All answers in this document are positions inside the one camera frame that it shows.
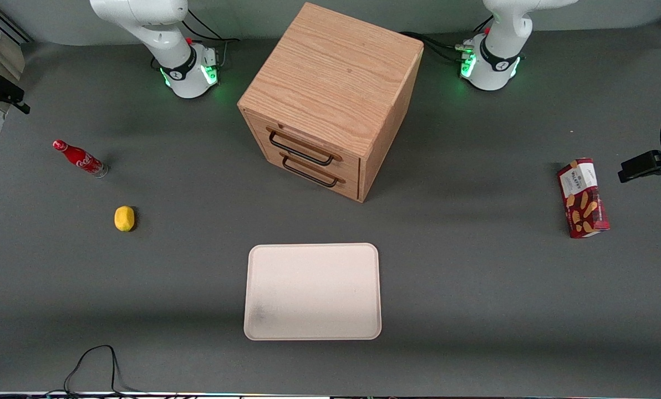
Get black left arm base cables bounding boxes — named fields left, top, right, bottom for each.
left=400, top=16, right=495, bottom=63

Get beige rectangular tray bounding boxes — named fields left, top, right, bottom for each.
left=243, top=243, right=382, bottom=341

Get red wafer box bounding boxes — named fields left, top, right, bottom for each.
left=557, top=157, right=611, bottom=239

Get oak wood drawer cabinet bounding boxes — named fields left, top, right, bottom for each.
left=237, top=2, right=424, bottom=203

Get beige plastic container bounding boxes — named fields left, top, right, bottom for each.
left=0, top=21, right=26, bottom=84

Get aluminium frame rail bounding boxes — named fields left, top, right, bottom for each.
left=0, top=0, right=33, bottom=45

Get red coke bottle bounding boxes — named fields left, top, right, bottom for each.
left=52, top=139, right=109, bottom=179

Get black metal drawer handle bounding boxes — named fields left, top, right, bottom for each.
left=282, top=155, right=340, bottom=188
left=268, top=130, right=335, bottom=167

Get black arm base cables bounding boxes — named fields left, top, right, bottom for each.
left=184, top=8, right=240, bottom=71
left=400, top=16, right=495, bottom=63

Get yellow lemon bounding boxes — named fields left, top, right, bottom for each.
left=114, top=206, right=136, bottom=232

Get black right arm base cables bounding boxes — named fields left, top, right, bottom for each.
left=184, top=8, right=240, bottom=71

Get thin black table cable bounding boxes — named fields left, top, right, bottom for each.
left=48, top=345, right=143, bottom=397

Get wooden drawer front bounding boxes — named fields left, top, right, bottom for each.
left=257, top=145, right=360, bottom=201
left=245, top=112, right=362, bottom=179

